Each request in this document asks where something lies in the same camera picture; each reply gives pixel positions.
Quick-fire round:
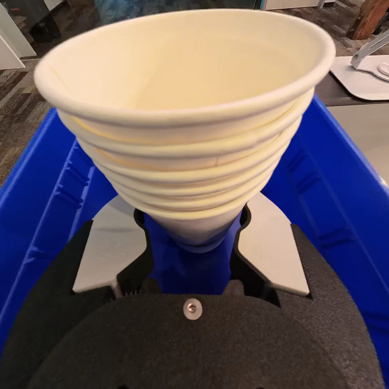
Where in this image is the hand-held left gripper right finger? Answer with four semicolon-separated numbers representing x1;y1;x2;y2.
230;192;310;298

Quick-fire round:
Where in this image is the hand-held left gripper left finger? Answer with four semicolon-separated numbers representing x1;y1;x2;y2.
72;194;154;294

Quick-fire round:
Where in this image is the blue plastic bin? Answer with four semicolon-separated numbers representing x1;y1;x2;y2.
0;94;389;345

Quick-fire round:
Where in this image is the black wheeled case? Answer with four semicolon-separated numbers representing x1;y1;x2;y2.
30;12;62;44

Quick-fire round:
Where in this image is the wooden post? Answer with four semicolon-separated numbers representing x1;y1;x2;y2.
346;0;389;41

